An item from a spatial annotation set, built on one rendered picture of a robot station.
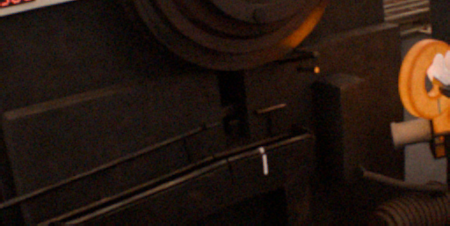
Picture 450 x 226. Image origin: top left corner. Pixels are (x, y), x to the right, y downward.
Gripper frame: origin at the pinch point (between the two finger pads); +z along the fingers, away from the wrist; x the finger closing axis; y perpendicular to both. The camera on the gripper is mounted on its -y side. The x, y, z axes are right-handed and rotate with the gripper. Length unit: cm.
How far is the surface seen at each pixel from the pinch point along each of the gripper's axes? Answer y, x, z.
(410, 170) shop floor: -111, -97, 83
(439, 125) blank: -17.2, -9.7, 2.5
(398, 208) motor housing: -32.4, 3.5, -2.2
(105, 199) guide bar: -24, 61, 20
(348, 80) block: -10.0, 5.7, 18.5
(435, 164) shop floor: -109, -110, 79
